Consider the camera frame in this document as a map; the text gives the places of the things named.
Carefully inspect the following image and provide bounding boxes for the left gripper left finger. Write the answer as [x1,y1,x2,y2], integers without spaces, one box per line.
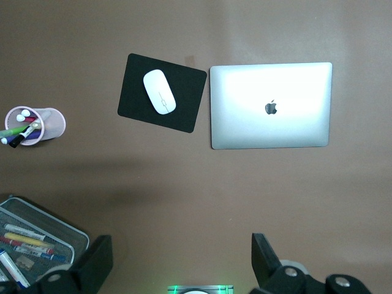
[30,235,114,294]

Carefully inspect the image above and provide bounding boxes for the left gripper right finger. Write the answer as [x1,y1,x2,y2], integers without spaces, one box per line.
[251,232,319,294]

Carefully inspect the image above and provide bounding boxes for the silver laptop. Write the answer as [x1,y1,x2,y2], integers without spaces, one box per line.
[209,62,333,151]

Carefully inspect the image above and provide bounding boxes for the red and blue marker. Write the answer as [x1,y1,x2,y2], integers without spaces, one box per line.
[0,235,67,263]

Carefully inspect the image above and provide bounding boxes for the yellow marker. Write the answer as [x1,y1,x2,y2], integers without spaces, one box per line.
[3,232,55,249]

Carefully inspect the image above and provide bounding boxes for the grey white marker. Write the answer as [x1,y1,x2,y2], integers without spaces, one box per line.
[3,223,47,241]

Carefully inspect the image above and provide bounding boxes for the white marker blue cap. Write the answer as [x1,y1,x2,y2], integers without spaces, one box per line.
[0,248,32,289]

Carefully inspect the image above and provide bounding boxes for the black-capped white marker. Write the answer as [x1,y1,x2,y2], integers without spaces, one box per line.
[9,121,41,149]

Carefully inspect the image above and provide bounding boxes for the green marker pen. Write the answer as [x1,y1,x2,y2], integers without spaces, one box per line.
[0,124,31,139]

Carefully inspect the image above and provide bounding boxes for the red marker white cap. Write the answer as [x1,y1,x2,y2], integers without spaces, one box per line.
[21,109,38,124]

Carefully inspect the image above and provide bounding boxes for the metal mesh desk tray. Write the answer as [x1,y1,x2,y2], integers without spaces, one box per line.
[0,195,90,290]

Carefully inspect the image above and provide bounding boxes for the small grey eraser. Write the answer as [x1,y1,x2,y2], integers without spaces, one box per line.
[15,256,35,270]

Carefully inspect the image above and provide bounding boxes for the purple pen white end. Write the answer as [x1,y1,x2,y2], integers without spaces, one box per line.
[0,130,42,145]

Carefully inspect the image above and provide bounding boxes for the pink mesh pen cup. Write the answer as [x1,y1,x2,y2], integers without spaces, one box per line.
[4,105,67,148]

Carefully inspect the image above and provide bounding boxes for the black mouse pad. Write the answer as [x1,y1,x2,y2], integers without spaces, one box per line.
[117,53,208,134]

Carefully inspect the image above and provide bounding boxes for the white computer mouse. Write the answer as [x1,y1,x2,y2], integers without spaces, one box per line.
[142,69,177,116]

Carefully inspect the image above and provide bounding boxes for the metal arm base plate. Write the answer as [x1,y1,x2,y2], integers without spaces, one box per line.
[167,284,235,294]

